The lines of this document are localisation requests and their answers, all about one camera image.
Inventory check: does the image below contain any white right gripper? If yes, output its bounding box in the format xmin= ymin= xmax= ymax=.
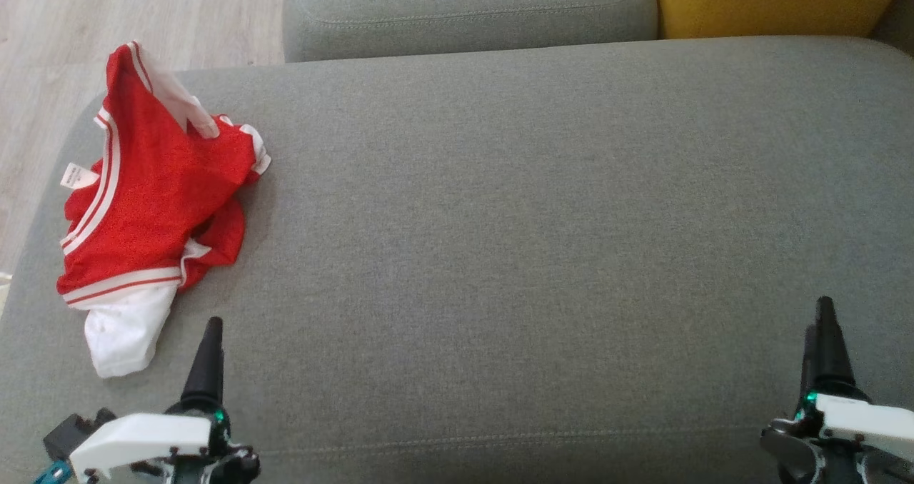
xmin=760 ymin=296 xmax=914 ymax=484

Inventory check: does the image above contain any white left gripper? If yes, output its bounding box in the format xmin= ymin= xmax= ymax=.
xmin=69 ymin=317 xmax=262 ymax=484

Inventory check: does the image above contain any red and white garment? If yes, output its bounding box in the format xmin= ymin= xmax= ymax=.
xmin=56 ymin=40 xmax=272 ymax=379

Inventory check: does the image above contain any grey sofa seat cushion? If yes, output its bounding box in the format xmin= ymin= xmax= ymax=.
xmin=0 ymin=36 xmax=914 ymax=484

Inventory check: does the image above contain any grey sofa back cushion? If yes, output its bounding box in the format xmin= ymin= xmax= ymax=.
xmin=283 ymin=0 xmax=659 ymax=64

